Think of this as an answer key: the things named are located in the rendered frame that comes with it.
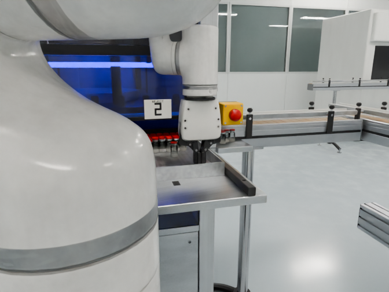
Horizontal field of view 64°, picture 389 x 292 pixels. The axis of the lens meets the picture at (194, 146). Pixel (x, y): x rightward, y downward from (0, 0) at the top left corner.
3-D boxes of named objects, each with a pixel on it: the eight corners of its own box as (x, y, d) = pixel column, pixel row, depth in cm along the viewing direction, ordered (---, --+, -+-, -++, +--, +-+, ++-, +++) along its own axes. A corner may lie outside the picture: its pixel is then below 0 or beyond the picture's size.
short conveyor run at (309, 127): (208, 152, 115) (208, 109, 111) (197, 142, 129) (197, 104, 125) (363, 141, 131) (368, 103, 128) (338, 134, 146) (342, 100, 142)
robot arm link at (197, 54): (175, 84, 71) (215, 85, 69) (174, 23, 68) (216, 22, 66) (183, 83, 79) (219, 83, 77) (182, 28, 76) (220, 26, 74)
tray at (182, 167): (117, 148, 105) (116, 138, 104) (192, 143, 111) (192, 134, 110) (120, 184, 73) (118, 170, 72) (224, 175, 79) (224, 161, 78)
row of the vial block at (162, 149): (131, 153, 99) (129, 138, 98) (185, 149, 103) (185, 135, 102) (131, 154, 97) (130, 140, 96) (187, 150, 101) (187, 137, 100)
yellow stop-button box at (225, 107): (216, 121, 110) (216, 101, 108) (235, 121, 112) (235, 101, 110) (223, 126, 103) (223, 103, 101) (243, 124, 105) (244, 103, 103)
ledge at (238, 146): (206, 143, 119) (206, 139, 118) (237, 142, 122) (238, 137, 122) (217, 153, 106) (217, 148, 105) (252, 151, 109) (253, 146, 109)
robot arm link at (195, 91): (213, 83, 79) (212, 95, 80) (179, 83, 77) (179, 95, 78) (224, 85, 71) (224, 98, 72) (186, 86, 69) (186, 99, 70)
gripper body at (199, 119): (215, 91, 79) (214, 134, 82) (175, 92, 77) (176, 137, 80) (225, 94, 72) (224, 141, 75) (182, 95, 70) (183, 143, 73)
